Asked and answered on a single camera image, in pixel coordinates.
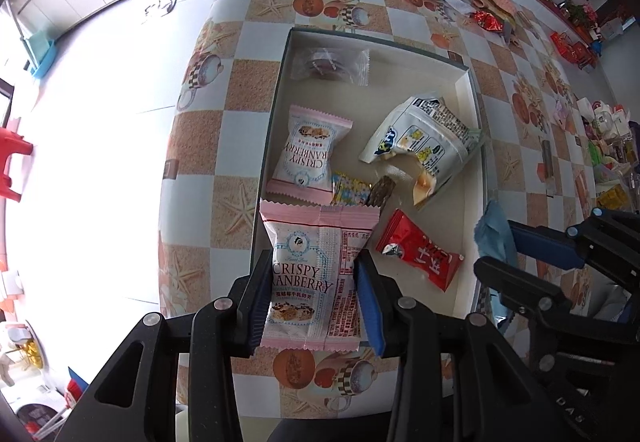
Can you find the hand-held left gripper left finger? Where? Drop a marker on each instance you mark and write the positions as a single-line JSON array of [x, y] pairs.
[[260, 307]]

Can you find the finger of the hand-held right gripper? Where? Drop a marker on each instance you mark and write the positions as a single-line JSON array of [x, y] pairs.
[[545, 244], [520, 287]]

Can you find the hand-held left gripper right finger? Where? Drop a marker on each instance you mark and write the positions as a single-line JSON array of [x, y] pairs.
[[370, 312]]

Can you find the light blue snack packet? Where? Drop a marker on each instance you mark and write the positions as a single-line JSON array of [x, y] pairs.
[[495, 232]]

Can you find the pink white snack packet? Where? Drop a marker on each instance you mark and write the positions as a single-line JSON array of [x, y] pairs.
[[310, 272], [305, 152]]

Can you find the red snack packet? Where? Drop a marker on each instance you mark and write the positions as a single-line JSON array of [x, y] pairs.
[[420, 247]]

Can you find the dark brown bar clear wrapper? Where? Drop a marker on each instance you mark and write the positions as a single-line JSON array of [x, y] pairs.
[[382, 192]]

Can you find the yellow floral snack packet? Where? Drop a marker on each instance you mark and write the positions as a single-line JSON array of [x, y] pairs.
[[350, 189]]

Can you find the gold candy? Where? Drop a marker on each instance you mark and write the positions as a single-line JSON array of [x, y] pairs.
[[424, 187]]

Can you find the large white snack bag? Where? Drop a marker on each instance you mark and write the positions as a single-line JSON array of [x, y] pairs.
[[430, 137]]

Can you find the beige tray with dark rim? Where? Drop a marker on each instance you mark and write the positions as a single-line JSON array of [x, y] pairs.
[[400, 87]]

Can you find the clear packet with dark pastry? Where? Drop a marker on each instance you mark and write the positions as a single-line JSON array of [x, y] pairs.
[[325, 65]]

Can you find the yellow box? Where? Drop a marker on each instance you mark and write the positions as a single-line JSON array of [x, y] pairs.
[[612, 197]]

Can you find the pile of assorted packets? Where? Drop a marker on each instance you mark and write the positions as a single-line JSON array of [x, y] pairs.
[[607, 157]]

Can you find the white gift bag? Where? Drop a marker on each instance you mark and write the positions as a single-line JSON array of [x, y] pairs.
[[607, 117]]

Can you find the red foil packet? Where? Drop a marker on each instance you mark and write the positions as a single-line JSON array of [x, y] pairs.
[[487, 20]]

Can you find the gold ornament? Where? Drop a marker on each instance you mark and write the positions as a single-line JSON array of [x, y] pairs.
[[32, 354]]

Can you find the potted flowers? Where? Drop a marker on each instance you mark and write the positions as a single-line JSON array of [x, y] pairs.
[[580, 11]]

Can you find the orange striped items on table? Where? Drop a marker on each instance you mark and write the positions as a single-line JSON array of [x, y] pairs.
[[500, 7]]

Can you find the red plastic stool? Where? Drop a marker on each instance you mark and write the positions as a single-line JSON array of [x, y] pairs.
[[12, 162]]

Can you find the blue dustpan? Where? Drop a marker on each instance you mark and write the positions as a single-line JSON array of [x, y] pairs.
[[42, 55]]

